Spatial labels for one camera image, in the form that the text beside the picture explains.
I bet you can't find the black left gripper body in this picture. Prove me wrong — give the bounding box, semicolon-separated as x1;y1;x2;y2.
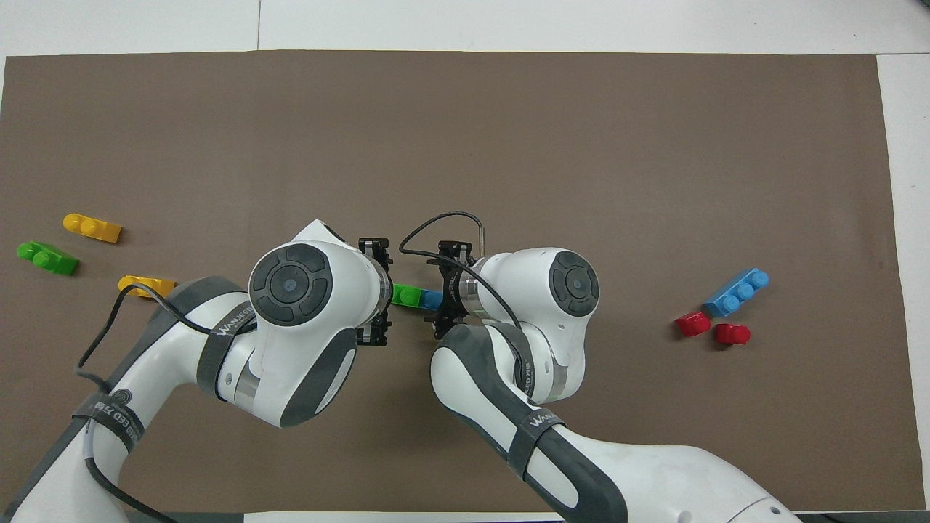
356;236;395;348

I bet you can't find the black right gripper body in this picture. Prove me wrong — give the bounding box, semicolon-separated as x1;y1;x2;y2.
425;240;480;341

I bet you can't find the yellow two-stud toy block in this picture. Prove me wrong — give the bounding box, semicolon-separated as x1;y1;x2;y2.
63;213;122;243
118;275;177;299

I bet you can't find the brown table mat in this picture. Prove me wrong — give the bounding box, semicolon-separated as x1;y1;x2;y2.
0;49;925;514

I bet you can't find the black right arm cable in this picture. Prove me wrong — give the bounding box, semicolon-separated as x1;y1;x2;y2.
397;211;540;399

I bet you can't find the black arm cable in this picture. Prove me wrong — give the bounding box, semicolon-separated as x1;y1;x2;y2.
75;282;256;523
397;211;540;399

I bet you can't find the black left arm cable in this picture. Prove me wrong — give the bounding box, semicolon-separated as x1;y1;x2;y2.
75;282;256;523

